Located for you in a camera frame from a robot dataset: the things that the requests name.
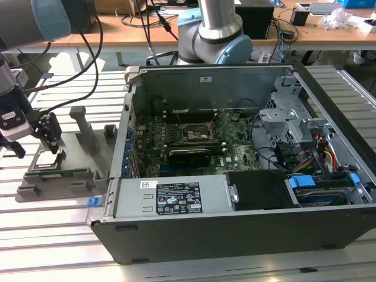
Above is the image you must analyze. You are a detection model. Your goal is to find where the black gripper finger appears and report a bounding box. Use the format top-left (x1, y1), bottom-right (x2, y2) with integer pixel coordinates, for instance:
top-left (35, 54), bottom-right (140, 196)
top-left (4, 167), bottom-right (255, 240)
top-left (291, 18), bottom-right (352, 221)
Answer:
top-left (0, 139), bottom-right (26, 159)
top-left (31, 110), bottom-right (63, 156)

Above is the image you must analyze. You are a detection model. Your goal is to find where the silver CPU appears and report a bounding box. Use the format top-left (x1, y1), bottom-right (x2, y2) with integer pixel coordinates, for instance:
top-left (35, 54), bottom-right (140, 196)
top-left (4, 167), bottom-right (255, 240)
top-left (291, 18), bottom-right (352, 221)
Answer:
top-left (34, 148), bottom-right (65, 172)

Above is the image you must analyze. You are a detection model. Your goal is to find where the CPU socket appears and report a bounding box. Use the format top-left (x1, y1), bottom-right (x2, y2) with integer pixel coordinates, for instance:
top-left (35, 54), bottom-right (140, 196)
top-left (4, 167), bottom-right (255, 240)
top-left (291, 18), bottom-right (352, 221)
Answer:
top-left (182, 122), bottom-right (218, 145)

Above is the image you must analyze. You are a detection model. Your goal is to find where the grey parts rack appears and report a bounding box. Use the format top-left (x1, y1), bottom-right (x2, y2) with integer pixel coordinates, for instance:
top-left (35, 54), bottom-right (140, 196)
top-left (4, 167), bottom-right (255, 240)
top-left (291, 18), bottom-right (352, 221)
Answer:
top-left (16, 105), bottom-right (120, 203)

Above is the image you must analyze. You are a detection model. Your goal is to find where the green RAM stick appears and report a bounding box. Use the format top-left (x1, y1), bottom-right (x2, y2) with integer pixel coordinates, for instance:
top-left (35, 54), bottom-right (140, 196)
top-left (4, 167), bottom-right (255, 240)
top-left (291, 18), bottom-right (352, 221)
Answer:
top-left (39, 170), bottom-right (74, 179)

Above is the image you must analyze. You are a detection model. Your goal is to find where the grey case corner latch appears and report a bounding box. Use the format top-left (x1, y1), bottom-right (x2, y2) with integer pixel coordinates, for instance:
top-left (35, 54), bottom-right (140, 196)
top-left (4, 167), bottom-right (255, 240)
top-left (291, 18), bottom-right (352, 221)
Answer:
top-left (125, 66), bottom-right (142, 86)

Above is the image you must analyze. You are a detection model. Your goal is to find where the grey power supply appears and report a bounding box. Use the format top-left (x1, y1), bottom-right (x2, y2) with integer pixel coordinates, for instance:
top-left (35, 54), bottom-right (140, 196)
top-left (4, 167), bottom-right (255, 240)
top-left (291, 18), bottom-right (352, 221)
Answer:
top-left (112, 175), bottom-right (236, 220)

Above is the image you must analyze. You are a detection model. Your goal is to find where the large black box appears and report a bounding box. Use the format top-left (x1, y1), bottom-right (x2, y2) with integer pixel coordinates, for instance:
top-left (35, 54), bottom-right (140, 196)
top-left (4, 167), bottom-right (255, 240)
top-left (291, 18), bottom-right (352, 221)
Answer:
top-left (65, 0), bottom-right (98, 33)

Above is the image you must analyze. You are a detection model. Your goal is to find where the brown cardboard box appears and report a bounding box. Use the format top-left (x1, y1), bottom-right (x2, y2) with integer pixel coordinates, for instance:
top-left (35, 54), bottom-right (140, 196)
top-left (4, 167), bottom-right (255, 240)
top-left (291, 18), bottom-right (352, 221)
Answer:
top-left (93, 0), bottom-right (139, 15)

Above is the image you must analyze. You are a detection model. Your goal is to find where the black graphics card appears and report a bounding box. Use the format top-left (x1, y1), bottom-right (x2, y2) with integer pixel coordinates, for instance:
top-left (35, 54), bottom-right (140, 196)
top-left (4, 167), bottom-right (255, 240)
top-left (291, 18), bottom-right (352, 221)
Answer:
top-left (167, 146), bottom-right (212, 170)

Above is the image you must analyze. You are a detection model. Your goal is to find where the pale blue teach pendant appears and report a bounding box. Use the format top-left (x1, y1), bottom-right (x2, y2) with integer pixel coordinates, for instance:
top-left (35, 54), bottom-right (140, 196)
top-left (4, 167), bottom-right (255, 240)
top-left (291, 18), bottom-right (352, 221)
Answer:
top-left (177, 7), bottom-right (204, 29)

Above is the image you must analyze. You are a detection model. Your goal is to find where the green motherboard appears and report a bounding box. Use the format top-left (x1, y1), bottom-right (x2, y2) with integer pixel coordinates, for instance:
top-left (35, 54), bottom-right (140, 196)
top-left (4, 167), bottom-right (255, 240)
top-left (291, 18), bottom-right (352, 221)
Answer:
top-left (133, 109), bottom-right (267, 179)

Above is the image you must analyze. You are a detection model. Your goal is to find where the black and silver PC case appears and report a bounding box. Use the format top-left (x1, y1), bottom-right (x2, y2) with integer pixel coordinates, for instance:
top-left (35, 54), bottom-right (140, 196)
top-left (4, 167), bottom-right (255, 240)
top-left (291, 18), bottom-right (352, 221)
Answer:
top-left (85, 63), bottom-right (376, 265)

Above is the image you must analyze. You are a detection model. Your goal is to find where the silver drive cage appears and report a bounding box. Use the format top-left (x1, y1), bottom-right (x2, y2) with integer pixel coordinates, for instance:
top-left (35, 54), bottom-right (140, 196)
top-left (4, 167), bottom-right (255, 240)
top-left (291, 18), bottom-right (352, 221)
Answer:
top-left (258, 75), bottom-right (337, 153)

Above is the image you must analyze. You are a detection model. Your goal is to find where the hard disk in blue carrier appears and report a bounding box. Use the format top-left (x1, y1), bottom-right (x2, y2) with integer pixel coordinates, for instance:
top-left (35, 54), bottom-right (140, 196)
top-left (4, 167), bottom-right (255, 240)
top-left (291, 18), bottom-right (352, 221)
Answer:
top-left (284, 173), bottom-right (355, 209)

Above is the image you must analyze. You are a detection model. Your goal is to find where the small black open box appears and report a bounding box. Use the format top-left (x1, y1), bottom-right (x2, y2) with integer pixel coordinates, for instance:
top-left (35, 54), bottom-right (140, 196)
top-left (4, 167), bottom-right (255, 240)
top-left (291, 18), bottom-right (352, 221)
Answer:
top-left (290, 8), bottom-right (311, 26)

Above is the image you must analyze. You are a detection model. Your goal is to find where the grey laptop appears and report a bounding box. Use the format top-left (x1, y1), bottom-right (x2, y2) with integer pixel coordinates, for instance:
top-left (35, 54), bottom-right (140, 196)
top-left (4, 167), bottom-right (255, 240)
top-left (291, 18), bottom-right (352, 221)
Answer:
top-left (310, 2), bottom-right (345, 15)

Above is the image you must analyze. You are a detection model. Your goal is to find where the crumpled clear plastic bag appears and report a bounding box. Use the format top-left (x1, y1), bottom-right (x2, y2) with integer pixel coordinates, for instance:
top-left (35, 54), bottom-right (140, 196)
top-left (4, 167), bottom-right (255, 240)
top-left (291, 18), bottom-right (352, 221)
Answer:
top-left (319, 7), bottom-right (364, 31)

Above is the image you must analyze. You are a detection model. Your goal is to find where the blue box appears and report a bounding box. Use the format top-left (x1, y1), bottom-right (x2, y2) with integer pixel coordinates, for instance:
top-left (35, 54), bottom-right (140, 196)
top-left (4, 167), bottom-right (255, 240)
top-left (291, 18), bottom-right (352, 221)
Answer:
top-left (344, 0), bottom-right (376, 9)

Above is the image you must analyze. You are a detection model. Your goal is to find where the white box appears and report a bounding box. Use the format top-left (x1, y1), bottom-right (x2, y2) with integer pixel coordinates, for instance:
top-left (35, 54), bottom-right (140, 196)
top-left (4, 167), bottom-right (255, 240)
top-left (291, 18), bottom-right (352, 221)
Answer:
top-left (361, 18), bottom-right (376, 33)

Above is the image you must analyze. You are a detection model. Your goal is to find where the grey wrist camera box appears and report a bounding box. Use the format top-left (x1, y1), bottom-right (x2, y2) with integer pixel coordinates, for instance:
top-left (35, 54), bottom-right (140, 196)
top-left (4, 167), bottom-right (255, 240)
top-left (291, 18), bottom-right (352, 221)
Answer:
top-left (10, 69), bottom-right (29, 89)
top-left (0, 110), bottom-right (32, 142)

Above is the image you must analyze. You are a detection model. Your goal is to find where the black wire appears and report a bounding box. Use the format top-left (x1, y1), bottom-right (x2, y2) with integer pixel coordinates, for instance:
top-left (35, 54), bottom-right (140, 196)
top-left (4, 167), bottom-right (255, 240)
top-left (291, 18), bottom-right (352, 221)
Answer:
top-left (247, 115), bottom-right (290, 173)

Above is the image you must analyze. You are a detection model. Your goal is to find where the red yellow wire bundle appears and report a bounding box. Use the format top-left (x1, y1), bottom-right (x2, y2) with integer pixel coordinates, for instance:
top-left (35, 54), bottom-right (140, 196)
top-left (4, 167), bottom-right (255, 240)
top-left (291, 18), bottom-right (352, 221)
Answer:
top-left (296, 133), bottom-right (338, 174)

